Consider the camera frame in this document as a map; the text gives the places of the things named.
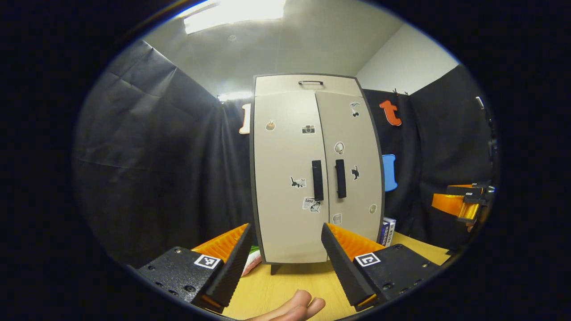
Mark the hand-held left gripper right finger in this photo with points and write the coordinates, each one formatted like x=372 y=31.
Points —
x=343 y=267

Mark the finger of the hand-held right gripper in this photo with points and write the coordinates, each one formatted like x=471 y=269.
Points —
x=466 y=189
x=450 y=204

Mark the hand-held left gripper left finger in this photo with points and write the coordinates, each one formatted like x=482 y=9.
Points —
x=232 y=267

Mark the white shoe cabinet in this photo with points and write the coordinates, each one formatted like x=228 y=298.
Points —
x=275 y=269

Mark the white door with camera sticker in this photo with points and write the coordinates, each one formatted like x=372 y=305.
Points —
x=281 y=223

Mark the white door with headphone sticker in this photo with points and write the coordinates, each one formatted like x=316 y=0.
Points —
x=361 y=133

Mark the white cabinet drawer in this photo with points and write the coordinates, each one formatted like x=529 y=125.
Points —
x=276 y=85

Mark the pink green packet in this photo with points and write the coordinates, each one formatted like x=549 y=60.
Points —
x=252 y=261

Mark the dark blue book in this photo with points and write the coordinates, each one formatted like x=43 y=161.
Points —
x=382 y=234

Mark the white book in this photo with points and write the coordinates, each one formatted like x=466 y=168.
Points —
x=391 y=232

